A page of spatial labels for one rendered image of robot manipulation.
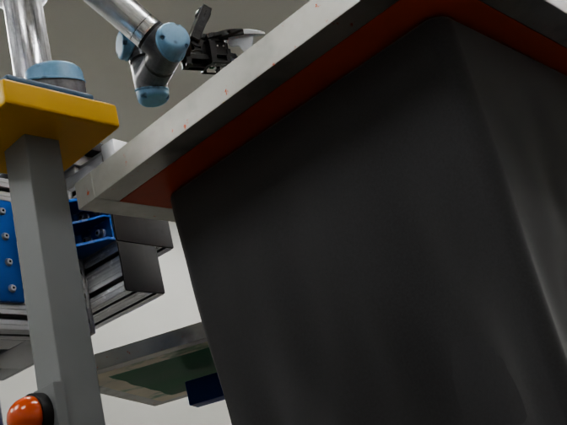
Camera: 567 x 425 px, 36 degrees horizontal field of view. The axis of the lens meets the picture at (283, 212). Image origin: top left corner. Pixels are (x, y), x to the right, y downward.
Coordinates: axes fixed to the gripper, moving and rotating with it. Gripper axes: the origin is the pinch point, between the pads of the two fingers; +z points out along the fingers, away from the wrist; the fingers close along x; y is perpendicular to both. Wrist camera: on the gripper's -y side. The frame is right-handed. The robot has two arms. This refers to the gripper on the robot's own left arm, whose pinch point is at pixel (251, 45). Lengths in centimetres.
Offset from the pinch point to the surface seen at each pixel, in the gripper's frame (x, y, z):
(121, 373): -21, 76, -38
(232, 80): 99, 58, -61
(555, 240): 116, 82, -38
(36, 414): 100, 90, -85
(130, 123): -282, -95, 73
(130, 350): -9, 72, -39
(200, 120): 93, 60, -63
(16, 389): -333, 46, 3
